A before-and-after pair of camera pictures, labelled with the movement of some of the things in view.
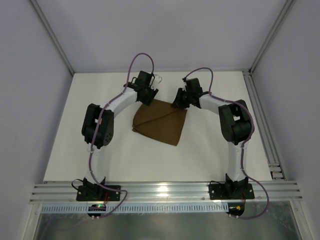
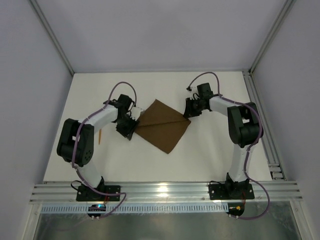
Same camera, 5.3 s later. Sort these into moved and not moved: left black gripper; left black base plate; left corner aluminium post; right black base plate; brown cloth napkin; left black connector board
Moved: left black gripper; brown cloth napkin
Not moved: left black base plate; left black connector board; right black base plate; left corner aluminium post
